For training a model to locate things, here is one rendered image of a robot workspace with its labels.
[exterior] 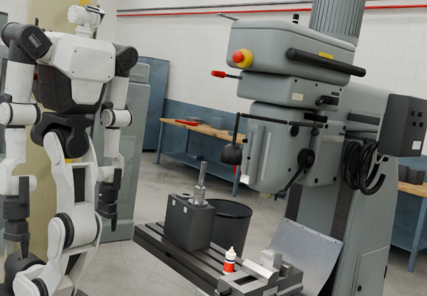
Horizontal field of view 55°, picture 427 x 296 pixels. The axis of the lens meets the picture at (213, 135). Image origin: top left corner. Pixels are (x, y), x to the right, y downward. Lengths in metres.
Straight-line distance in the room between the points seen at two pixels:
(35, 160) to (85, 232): 1.25
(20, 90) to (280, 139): 0.93
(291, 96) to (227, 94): 6.34
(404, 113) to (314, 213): 0.63
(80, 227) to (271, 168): 0.78
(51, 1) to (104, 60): 1.20
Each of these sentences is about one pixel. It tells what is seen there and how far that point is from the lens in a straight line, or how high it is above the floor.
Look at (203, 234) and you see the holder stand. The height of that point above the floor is 1.02.
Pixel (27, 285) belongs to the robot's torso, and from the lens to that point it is 1.99.
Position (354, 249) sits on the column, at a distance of 1.87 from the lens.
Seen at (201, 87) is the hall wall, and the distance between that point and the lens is 8.25.
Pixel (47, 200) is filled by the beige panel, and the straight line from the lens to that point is 3.02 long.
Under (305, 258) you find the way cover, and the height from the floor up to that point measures 0.99.
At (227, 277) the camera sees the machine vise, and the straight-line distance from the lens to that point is 1.51.
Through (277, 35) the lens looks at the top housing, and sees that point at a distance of 1.31.
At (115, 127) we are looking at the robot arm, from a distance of 1.90.
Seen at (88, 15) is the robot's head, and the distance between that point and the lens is 1.74.
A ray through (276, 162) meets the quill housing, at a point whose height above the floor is 1.43.
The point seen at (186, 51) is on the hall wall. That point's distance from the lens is 8.75.
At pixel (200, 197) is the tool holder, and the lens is 1.82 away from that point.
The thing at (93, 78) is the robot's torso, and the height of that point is 1.61.
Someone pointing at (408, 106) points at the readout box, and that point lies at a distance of 1.51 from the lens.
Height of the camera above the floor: 1.66
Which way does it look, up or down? 7 degrees down
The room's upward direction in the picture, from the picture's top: 9 degrees clockwise
